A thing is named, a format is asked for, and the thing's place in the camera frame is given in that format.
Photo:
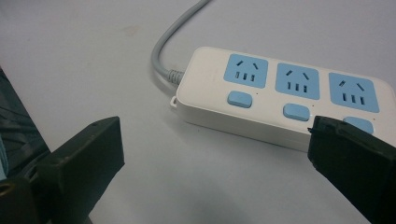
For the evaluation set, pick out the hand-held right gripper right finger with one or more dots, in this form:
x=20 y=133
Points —
x=355 y=165

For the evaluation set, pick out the white power strip blue sockets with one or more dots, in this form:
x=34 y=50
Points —
x=274 y=102

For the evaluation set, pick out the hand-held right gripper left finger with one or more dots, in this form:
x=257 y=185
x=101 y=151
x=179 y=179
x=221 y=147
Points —
x=81 y=161

